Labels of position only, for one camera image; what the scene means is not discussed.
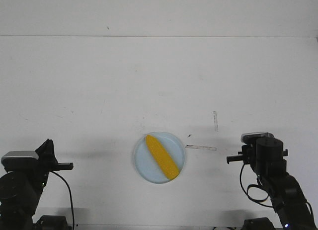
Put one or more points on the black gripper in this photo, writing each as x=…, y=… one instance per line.
x=264, y=155
x=47, y=161

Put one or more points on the yellow corn cob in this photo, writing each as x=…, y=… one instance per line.
x=163, y=159

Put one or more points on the light blue round plate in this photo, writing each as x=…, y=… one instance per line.
x=145, y=164

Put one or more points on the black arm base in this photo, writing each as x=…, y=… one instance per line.
x=258, y=224
x=48, y=222

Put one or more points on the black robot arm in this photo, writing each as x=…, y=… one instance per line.
x=287, y=201
x=22, y=186

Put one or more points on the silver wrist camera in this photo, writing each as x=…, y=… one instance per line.
x=14, y=158
x=249, y=137

